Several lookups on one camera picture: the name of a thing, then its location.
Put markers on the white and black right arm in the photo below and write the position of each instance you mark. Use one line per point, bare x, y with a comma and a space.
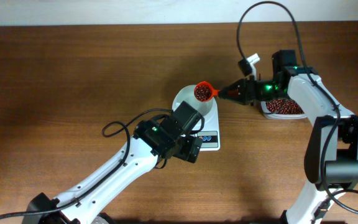
331, 159

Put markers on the red adzuki beans in container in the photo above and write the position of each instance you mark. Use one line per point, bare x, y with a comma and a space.
286, 107

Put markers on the clear plastic container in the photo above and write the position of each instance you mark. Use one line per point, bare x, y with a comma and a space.
278, 116

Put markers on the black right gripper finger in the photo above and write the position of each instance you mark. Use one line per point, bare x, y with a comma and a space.
239, 99
237, 87

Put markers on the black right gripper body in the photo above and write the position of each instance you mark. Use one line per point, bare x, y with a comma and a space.
261, 89

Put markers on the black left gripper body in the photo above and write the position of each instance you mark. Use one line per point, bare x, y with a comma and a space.
182, 147

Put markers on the white bowl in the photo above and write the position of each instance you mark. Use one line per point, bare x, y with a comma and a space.
187, 94

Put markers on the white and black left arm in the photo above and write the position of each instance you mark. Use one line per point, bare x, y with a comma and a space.
84, 202

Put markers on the red plastic scoop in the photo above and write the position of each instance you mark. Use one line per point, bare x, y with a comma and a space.
204, 91

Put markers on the white digital kitchen scale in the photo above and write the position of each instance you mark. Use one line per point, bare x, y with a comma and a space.
210, 132

